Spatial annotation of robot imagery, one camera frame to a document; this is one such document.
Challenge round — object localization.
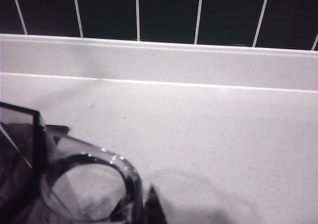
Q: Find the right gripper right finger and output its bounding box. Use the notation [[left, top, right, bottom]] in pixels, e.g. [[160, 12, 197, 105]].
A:
[[143, 185, 167, 224]]

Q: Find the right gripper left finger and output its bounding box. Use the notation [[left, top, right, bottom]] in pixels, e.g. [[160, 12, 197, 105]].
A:
[[46, 126, 71, 146]]

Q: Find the clear plastic pitcher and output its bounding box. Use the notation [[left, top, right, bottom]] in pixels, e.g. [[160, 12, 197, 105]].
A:
[[0, 101, 145, 224]]

